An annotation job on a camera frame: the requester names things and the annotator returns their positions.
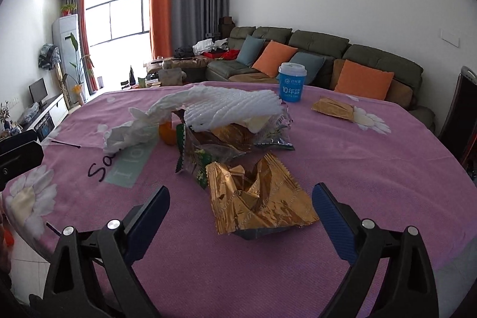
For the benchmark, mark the white wall panel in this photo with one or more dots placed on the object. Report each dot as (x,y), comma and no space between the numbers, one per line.
(449,37)

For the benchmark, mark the striped curtain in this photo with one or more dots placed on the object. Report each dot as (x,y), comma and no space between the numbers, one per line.
(82,38)

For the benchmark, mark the flat gold packet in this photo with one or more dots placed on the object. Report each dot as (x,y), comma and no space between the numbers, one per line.
(333,108)

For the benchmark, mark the white TV cabinet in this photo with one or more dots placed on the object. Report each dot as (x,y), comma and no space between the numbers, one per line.
(41,118)

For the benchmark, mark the blue-grey pillow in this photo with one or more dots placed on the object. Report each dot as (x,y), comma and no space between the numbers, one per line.
(313,66)
(250,49)

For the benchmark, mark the green clear snack bag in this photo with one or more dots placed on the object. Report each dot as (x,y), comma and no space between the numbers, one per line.
(193,154)

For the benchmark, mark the small leafy potted plant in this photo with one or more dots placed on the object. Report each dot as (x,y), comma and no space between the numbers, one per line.
(4,113)

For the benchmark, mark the brown cushion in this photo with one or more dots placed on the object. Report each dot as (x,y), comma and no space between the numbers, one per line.
(400,92)

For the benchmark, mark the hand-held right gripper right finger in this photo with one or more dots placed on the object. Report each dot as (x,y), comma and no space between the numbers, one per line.
(331,217)

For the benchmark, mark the vase with yellow wheat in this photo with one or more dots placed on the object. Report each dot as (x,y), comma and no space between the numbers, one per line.
(77,92)

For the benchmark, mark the white foam net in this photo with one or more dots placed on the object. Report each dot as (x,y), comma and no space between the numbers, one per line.
(223,105)

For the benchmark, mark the window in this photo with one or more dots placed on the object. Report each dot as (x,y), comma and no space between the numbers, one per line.
(119,16)

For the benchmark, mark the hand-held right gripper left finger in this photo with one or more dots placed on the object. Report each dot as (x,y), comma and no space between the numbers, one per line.
(149,221)

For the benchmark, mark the orange fruit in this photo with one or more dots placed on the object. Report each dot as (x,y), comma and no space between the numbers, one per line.
(167,136)

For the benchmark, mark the gold foil wrapper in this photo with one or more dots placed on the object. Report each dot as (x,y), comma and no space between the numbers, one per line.
(261,206)

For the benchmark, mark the covered standing fan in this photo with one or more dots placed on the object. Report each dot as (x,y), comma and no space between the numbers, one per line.
(48,57)

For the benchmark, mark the green sofa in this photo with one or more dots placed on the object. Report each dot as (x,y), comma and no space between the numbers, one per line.
(372,59)

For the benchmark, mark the coffee table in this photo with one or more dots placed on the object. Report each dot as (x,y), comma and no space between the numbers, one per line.
(167,76)

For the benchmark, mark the large potted plant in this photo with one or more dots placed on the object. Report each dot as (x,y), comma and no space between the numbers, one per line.
(84,72)

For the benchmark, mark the brown foil wrapper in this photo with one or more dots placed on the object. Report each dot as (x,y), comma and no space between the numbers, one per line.
(233,135)

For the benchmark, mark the white standing air conditioner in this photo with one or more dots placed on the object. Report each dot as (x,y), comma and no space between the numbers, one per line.
(67,42)

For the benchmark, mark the pile of clothes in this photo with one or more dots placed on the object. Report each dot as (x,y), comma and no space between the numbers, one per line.
(212,48)

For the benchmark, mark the orange pillow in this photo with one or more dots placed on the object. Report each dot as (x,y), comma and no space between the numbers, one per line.
(363,81)
(274,59)

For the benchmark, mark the plastic-wrapped bundle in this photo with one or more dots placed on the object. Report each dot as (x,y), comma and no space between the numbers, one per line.
(31,113)

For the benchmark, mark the grey curtain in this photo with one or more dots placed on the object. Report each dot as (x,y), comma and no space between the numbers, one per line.
(197,8)

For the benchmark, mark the orange curtain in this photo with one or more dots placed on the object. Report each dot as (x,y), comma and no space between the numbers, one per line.
(160,12)

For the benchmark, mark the tan seat pad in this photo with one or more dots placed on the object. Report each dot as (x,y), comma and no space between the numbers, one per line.
(257,77)

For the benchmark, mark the pink printed blanket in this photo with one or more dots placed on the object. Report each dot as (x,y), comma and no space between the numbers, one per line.
(372,172)

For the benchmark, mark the blue white paper cup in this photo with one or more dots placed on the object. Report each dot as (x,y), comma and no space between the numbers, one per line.
(292,87)

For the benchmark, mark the small green potted plant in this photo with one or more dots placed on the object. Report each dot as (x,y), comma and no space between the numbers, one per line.
(68,8)

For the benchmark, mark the dark wooden chair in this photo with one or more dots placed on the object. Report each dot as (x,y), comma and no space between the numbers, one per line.
(460,117)

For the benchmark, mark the black monitor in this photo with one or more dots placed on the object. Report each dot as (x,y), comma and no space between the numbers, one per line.
(38,89)

